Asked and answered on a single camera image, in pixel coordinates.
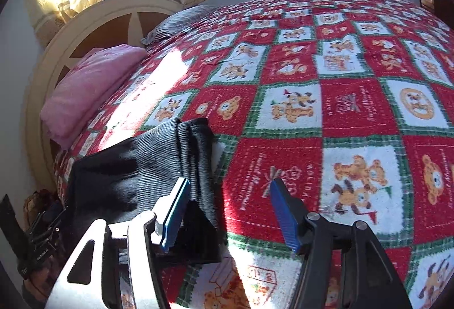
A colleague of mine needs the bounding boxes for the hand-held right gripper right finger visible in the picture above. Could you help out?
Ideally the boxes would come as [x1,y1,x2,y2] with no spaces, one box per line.
[269,177,414,309]

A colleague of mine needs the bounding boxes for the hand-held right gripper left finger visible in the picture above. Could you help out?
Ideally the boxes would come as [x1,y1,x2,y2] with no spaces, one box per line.
[44,177,191,309]

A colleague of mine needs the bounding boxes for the dark pants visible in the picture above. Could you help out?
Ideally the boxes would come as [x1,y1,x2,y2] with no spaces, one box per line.
[66,117,229,265]

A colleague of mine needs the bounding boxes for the red checkered printed blanket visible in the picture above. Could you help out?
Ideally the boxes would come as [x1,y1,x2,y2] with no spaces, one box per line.
[53,0,454,309]

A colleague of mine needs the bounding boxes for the pink pillow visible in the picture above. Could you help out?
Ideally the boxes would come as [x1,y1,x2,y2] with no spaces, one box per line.
[40,45,148,150]

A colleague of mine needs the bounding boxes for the cream wooden bed headboard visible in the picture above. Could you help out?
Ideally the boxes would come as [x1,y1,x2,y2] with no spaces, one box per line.
[24,0,183,189]

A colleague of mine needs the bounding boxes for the grey striped pillow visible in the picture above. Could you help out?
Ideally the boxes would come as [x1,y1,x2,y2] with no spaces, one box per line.
[140,4,218,45]

